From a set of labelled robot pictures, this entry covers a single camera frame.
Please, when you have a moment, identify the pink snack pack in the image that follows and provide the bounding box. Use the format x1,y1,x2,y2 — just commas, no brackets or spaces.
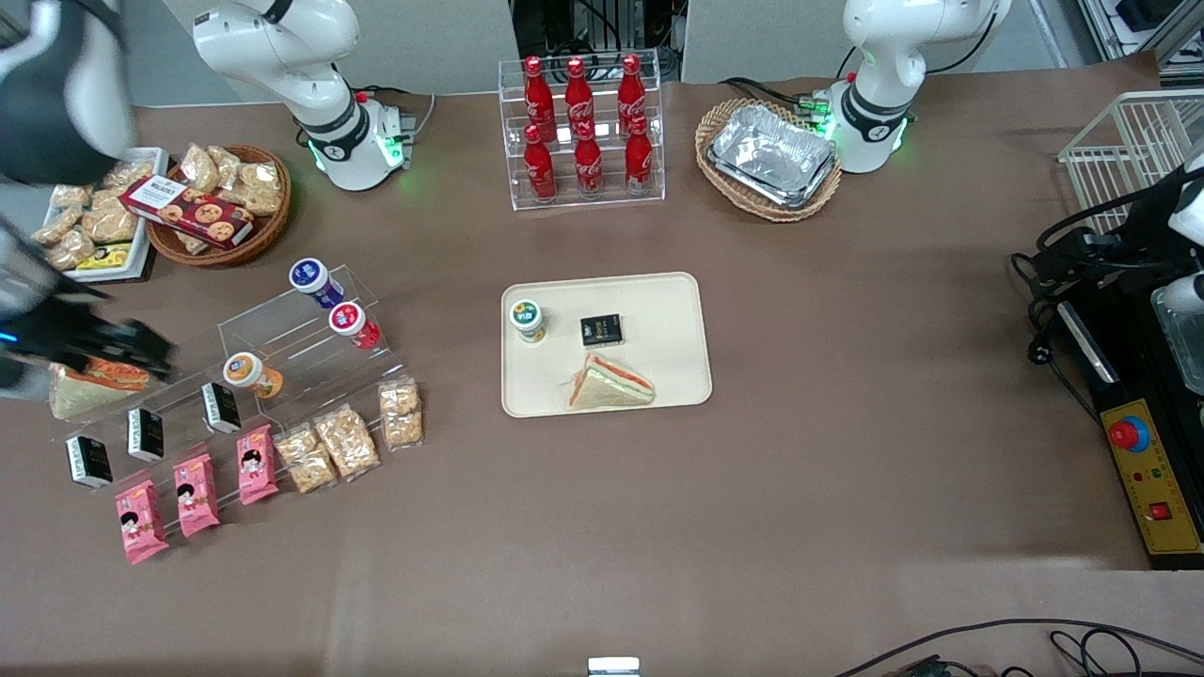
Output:
237,425,280,507
115,480,171,565
173,453,221,539

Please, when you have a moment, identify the red cola bottle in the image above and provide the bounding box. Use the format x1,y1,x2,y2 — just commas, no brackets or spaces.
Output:
625,115,655,194
574,120,605,197
524,124,558,203
617,55,648,123
524,56,556,133
564,58,595,128

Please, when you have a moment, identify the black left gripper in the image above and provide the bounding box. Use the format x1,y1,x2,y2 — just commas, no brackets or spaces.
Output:
1035,183,1188,302

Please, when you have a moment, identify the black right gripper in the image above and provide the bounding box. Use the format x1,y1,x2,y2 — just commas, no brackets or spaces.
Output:
0,299,176,384

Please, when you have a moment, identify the green cap gum bottle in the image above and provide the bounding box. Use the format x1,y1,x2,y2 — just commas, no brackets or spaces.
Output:
508,299,548,345

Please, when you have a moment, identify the dark red cookie box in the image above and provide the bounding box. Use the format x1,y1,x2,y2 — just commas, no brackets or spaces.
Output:
119,176,255,250

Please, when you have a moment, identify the black equipment with cables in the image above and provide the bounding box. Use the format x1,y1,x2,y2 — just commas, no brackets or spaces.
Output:
513,0,688,81

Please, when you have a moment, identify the clear acrylic stepped gum stand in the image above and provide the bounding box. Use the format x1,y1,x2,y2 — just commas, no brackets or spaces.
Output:
216,266,424,452

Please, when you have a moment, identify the clear acrylic stepped snack stand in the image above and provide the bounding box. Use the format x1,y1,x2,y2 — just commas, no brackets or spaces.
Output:
45,343,283,527

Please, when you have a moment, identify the white wire basket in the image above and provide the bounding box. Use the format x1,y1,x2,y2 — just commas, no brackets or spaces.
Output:
1058,89,1204,236

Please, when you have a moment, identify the clear acrylic bottle rack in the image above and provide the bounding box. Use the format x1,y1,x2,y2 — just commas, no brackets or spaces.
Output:
499,49,666,212

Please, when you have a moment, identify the small electronic board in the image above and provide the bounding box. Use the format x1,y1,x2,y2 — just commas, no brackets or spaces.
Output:
879,655,998,677

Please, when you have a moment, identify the silver foil food tray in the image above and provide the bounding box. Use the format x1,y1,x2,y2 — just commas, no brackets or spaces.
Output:
707,103,838,208

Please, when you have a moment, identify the yellow snack pack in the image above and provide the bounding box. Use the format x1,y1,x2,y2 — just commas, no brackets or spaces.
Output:
75,243,133,272

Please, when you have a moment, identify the black control box yellow panel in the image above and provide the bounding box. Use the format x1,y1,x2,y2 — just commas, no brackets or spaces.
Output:
1053,282,1204,571

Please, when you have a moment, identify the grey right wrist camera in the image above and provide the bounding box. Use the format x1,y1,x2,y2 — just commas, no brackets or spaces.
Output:
0,362,50,403

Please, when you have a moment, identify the long black floor cable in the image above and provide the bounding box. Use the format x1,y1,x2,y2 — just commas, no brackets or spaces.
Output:
832,618,1204,677

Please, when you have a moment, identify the beige plastic serving tray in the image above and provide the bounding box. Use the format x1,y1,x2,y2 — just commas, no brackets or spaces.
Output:
500,272,713,418

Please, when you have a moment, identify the clear bag of nut brittle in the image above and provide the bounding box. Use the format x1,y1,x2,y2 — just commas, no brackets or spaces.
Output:
313,404,382,482
276,425,338,495
378,376,424,450

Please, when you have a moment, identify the small wrapped triangle sandwich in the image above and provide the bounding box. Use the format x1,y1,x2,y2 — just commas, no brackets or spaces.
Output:
567,353,656,411

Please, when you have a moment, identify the grey cable at arm base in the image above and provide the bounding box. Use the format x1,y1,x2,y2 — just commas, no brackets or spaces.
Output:
353,87,438,142

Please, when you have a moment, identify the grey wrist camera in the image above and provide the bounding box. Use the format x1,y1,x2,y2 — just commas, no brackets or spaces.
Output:
0,362,50,403
1152,273,1204,317

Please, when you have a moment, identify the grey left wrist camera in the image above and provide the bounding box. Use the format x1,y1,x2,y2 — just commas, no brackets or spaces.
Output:
1152,273,1204,317

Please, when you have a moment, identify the clear plastic box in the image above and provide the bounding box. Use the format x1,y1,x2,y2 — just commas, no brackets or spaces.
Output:
1152,310,1204,396

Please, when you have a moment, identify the large wrapped triangle sandwich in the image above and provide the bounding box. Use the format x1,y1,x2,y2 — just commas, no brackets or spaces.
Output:
49,362,151,420

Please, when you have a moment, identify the looped black floor cable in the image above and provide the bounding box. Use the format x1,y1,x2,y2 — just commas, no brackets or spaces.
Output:
1049,628,1204,677

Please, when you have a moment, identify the white rectangular snack tray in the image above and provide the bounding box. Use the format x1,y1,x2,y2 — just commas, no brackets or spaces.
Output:
42,148,170,283

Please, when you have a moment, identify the round brown wicker basket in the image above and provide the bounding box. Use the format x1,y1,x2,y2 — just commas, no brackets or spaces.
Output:
146,144,293,269

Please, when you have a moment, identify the light oval wicker basket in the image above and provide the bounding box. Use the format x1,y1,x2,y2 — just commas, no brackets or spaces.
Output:
695,99,844,223

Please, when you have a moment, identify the blue cap gum bottle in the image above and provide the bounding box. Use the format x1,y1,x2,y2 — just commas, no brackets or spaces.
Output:
288,258,345,309

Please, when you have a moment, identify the black cable with plug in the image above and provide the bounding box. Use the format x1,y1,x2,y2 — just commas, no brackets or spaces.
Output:
1008,249,1109,424

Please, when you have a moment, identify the aluminium frame shelf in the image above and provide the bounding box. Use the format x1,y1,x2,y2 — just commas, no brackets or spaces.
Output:
1077,0,1204,90

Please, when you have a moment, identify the black cable at arm base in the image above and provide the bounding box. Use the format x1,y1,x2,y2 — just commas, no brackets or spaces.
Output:
720,77,821,112

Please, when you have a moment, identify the black white drink carton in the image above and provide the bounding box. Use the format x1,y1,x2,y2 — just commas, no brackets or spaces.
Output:
66,434,114,490
127,406,166,464
201,381,242,435

